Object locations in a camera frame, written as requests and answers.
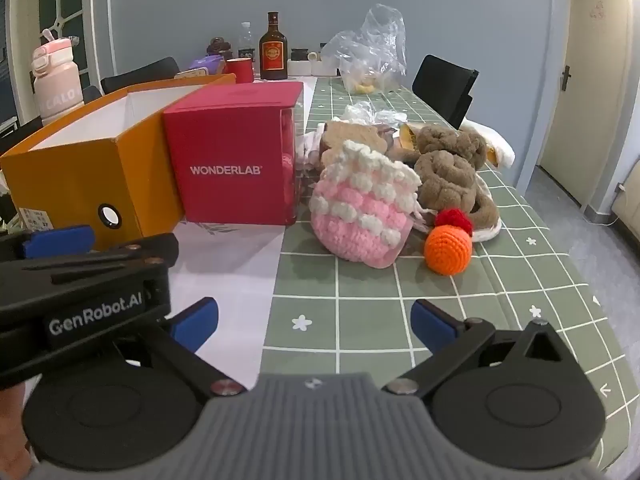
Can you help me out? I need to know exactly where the glass panel door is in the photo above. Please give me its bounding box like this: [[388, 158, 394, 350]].
[[10, 0, 97, 88]]

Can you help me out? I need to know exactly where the white cable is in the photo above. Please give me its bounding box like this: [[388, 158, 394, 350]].
[[595, 182, 627, 226]]

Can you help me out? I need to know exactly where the pink white crochet pouch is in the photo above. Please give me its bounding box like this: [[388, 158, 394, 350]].
[[309, 141, 421, 267]]

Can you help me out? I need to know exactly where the green checked tablecloth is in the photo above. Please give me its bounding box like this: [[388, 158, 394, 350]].
[[260, 76, 640, 478]]

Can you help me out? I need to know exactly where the white yellow chair cushion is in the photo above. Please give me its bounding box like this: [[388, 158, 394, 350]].
[[460, 119, 516, 168]]

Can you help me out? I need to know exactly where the red cup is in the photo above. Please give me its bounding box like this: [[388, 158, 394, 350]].
[[226, 57, 255, 84]]

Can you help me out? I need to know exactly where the white tray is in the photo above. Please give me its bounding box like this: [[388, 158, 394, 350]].
[[289, 59, 342, 77]]

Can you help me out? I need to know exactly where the red box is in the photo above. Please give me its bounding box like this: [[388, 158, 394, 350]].
[[162, 81, 306, 226]]

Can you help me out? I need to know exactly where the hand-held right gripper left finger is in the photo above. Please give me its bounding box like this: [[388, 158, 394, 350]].
[[112, 296, 248, 397]]

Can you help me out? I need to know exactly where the orange crochet ball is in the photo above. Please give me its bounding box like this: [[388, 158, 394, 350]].
[[424, 208, 473, 276]]

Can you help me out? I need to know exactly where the clear plastic water bottle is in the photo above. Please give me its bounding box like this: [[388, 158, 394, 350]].
[[238, 22, 256, 61]]

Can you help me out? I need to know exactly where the large clear plastic bag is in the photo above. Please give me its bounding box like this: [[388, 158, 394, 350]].
[[320, 4, 407, 94]]

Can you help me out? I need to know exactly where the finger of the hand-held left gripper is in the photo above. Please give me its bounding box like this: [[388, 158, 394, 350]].
[[0, 226, 97, 262], [0, 234, 179, 292]]

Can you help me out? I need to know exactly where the yellow snack packet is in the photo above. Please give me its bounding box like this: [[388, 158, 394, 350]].
[[397, 122, 422, 154]]

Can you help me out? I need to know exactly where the purple pouch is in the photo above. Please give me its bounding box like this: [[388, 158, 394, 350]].
[[187, 55, 228, 73]]

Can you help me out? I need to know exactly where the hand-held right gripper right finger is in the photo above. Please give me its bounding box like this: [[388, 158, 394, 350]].
[[381, 299, 573, 397]]

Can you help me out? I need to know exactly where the brown liquor bottle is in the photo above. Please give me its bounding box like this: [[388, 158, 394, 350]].
[[258, 11, 289, 81]]

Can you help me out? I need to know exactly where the orange cardboard box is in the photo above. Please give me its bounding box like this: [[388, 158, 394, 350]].
[[0, 73, 237, 251]]

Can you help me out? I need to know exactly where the beige door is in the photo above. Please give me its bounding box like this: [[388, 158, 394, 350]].
[[539, 0, 637, 211]]

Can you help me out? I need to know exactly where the pink water bottle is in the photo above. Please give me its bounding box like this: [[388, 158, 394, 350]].
[[31, 29, 85, 127]]

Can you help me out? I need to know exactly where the brown figurine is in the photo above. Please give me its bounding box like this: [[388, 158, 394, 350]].
[[206, 36, 234, 61]]

